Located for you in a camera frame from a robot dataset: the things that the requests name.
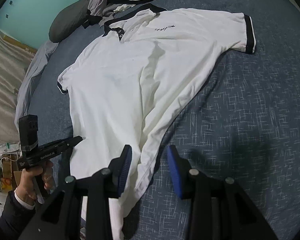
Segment person's left hand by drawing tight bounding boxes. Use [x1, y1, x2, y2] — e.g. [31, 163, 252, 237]
[20, 160, 56, 202]

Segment light grey quilt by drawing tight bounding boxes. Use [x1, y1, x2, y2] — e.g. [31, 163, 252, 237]
[14, 41, 60, 128]

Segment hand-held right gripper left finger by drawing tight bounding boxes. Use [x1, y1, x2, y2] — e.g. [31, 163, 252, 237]
[17, 144, 133, 240]

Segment wooden window frame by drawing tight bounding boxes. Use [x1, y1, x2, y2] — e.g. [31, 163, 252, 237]
[3, 35, 38, 55]

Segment beige striped curtain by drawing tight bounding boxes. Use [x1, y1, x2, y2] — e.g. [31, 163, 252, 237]
[0, 25, 38, 151]

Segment cardboard box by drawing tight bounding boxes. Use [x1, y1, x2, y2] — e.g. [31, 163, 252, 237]
[0, 155, 22, 191]

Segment clear plastic bags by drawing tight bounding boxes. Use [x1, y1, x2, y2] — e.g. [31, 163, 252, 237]
[0, 142, 22, 172]

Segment bed with blue sheet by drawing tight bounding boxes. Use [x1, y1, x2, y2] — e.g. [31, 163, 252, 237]
[15, 0, 300, 240]

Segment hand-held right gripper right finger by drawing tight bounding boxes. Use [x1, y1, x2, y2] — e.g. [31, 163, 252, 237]
[167, 145, 278, 240]

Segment dark grey long pillow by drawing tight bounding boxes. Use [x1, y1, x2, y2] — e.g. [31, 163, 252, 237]
[49, 0, 96, 43]

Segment white polo shirt black trim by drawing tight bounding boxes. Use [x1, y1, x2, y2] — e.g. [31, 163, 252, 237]
[57, 4, 256, 240]

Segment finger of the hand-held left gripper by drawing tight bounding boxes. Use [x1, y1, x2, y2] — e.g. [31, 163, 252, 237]
[50, 136, 83, 153]

